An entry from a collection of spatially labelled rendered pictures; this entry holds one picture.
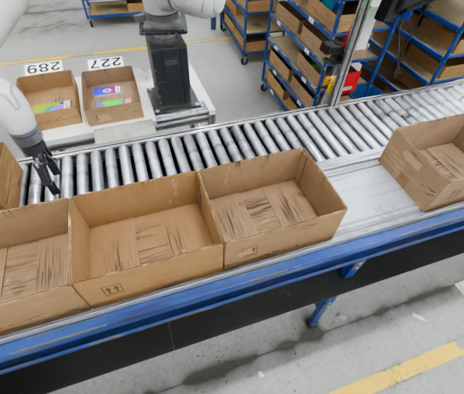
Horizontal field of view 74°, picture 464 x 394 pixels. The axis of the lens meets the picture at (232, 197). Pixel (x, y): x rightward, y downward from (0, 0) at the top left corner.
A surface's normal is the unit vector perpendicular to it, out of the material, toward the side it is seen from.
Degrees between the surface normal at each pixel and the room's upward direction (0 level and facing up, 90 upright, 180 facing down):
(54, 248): 2
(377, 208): 0
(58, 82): 89
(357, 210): 0
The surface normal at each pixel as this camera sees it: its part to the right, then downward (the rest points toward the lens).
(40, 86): 0.37, 0.71
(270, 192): 0.04, -0.64
